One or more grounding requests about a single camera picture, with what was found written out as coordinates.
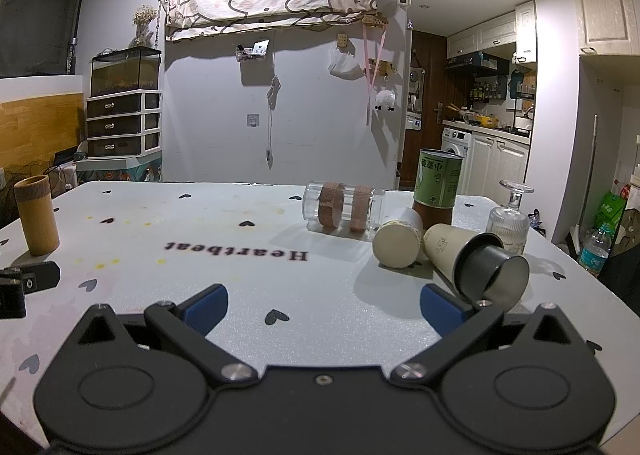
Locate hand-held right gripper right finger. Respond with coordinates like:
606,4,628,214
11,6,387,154
389,284,592,386

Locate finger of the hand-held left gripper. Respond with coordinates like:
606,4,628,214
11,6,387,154
0,262,61,319

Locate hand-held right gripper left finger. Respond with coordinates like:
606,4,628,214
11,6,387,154
70,284,260,388

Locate beige paper cup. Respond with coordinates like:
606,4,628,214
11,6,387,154
423,223,501,297

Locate bamboo cup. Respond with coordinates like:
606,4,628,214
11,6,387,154
13,175,61,257

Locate cream paper cup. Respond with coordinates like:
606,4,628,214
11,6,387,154
372,207,425,270

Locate clear glass goblet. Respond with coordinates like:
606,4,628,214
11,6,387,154
487,179,535,256

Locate green tin can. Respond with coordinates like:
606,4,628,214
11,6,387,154
412,148,464,226

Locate clear bottle with brown bands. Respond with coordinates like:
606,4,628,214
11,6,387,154
302,180,387,232

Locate wooden board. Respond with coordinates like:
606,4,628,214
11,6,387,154
0,92,84,176

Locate white kitchen base cabinet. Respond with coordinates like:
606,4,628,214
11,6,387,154
469,130,532,198

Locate white washing machine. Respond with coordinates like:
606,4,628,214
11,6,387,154
441,127,474,186

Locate plastic water bottle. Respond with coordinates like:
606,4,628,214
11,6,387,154
579,224,614,279

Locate white drawer unit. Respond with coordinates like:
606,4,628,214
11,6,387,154
85,90,164,158

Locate green shopping bag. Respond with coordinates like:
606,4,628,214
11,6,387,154
592,190,627,242

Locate glass fish tank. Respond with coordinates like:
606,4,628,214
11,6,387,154
89,46,163,98

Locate brown wooden door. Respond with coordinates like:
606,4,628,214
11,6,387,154
398,31,447,190

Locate pink ribbon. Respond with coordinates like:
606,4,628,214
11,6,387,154
363,25,387,126

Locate white hanging bag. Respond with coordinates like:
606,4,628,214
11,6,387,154
328,47,362,82

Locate dried flower bunch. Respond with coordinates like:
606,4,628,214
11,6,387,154
132,4,157,48

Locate hanging white cable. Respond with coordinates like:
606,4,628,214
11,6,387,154
264,76,281,170

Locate clear wall shelf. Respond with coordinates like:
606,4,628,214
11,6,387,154
235,39,274,62

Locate white kitchen wall cabinets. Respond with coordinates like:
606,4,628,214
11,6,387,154
446,0,537,60

